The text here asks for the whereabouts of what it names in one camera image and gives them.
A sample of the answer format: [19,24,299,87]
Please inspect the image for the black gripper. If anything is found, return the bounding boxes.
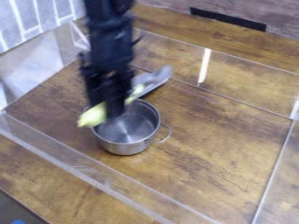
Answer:
[80,25,135,120]

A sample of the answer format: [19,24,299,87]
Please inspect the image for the silver metal pot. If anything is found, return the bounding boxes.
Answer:
[91,99,172,156]

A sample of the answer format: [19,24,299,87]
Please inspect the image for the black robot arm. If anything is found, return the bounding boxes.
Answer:
[79,0,135,119]

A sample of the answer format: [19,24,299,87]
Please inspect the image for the silver block with dark bands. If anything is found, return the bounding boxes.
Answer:
[134,73,171,98]

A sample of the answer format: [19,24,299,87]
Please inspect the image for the clear acrylic corner bracket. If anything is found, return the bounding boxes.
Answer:
[70,21,90,51]

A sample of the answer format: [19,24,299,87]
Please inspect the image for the clear acrylic enclosure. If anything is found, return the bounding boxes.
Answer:
[0,24,299,224]

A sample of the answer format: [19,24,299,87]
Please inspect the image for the black strip on wall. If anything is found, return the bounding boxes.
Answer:
[190,7,267,32]

